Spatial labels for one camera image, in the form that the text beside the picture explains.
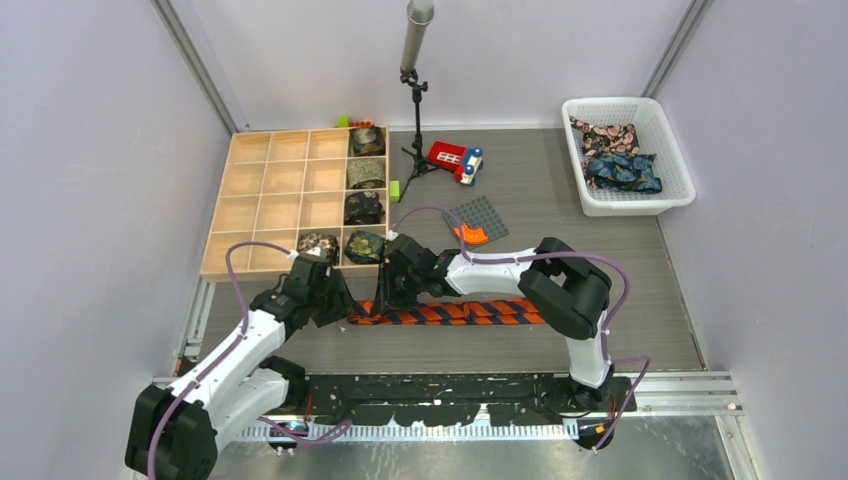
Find grey microphone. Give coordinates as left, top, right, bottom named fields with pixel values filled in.
left=400, top=0, right=435, bottom=74

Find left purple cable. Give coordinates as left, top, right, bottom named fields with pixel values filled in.
left=145, top=241, right=356, bottom=480

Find wooden compartment tray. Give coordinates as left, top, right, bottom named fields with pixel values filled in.
left=200, top=128, right=391, bottom=282

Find green and red small toys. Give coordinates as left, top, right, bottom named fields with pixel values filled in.
left=336, top=115, right=373, bottom=128

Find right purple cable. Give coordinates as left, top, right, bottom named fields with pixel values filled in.
left=387, top=205, right=652, bottom=452

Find rolled blue gold flower tie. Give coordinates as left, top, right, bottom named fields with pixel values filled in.
left=344, top=230, right=386, bottom=265

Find rolled black gold tie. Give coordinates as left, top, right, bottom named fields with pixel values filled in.
left=343, top=191, right=385, bottom=225

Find purple cable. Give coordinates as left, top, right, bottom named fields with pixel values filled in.
left=145, top=241, right=356, bottom=480
left=387, top=205, right=652, bottom=452

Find orange curved block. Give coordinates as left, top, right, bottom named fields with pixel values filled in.
left=453, top=223, right=490, bottom=245

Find green block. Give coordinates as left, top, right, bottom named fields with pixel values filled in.
left=388, top=180, right=401, bottom=202

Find pink floral dark tie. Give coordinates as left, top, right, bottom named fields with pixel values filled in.
left=569, top=116, right=640, bottom=158

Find rolled beige floral tie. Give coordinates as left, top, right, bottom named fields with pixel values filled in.
left=296, top=231, right=340, bottom=264

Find white plastic basket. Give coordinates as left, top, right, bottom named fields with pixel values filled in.
left=562, top=97, right=696, bottom=217

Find orange navy striped tie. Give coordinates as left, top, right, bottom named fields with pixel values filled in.
left=347, top=298, right=546, bottom=326

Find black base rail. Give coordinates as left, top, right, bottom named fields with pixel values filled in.
left=270, top=373, right=632, bottom=427

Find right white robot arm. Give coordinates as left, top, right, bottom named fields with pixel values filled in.
left=371, top=234, right=620, bottom=411

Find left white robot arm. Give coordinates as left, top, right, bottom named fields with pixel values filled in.
left=124, top=247, right=359, bottom=479

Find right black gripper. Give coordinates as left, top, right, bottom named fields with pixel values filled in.
left=371, top=262, right=424, bottom=317

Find red toy block car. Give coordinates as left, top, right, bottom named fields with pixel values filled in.
left=426, top=141, right=484, bottom=187

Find black tripod stand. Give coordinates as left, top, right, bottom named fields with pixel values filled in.
left=398, top=69, right=437, bottom=202

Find blue patterned tie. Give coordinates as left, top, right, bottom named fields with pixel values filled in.
left=584, top=153, right=663, bottom=194

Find rolled olive patterned tie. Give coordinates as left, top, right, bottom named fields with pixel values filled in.
left=346, top=157, right=386, bottom=190

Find rolled dark tie top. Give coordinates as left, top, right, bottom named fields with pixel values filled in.
left=350, top=126, right=386, bottom=157

